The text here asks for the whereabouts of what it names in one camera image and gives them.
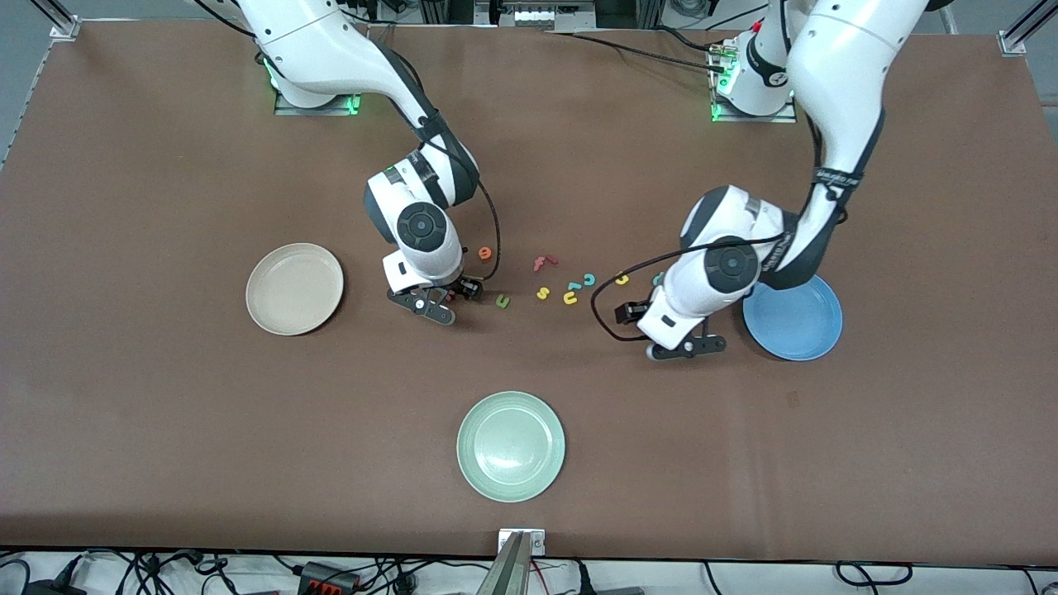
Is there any pale green plate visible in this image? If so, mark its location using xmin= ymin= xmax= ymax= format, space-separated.
xmin=456 ymin=391 xmax=566 ymax=503

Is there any blue plate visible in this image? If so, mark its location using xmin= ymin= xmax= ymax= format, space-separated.
xmin=742 ymin=273 xmax=844 ymax=362

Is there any beige brown plate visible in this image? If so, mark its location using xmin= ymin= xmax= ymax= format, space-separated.
xmin=245 ymin=242 xmax=345 ymax=336

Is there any grey electrical box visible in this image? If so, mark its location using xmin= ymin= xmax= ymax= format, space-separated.
xmin=496 ymin=0 xmax=596 ymax=32

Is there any black and orange power strip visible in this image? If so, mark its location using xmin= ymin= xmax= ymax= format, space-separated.
xmin=299 ymin=562 xmax=361 ymax=594

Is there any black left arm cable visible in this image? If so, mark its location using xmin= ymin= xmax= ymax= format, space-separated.
xmin=590 ymin=116 xmax=852 ymax=342

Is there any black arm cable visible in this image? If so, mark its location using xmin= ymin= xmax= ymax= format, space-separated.
xmin=590 ymin=116 xmax=852 ymax=342
xmin=376 ymin=41 xmax=502 ymax=283

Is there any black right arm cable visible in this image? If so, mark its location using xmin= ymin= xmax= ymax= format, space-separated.
xmin=376 ymin=41 xmax=502 ymax=283

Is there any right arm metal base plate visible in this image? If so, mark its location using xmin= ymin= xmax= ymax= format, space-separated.
xmin=274 ymin=89 xmax=363 ymax=117

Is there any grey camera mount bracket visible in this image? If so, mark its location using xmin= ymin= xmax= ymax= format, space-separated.
xmin=498 ymin=529 xmax=546 ymax=556

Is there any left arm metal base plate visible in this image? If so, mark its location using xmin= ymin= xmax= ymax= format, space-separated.
xmin=711 ymin=41 xmax=799 ymax=125

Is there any long black table cable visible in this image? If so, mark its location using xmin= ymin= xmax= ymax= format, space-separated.
xmin=546 ymin=29 xmax=730 ymax=74

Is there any short black table cable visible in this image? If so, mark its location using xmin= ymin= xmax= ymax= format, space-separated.
xmin=653 ymin=25 xmax=720 ymax=52

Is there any aluminium camera mount bar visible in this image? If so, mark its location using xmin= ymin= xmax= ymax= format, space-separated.
xmin=475 ymin=533 xmax=531 ymax=595

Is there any black floor cable loop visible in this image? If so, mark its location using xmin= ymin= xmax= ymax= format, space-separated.
xmin=835 ymin=562 xmax=914 ymax=588

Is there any aluminium frame corner post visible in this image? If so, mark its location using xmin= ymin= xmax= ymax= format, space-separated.
xmin=33 ymin=0 xmax=82 ymax=40
xmin=998 ymin=0 xmax=1058 ymax=57

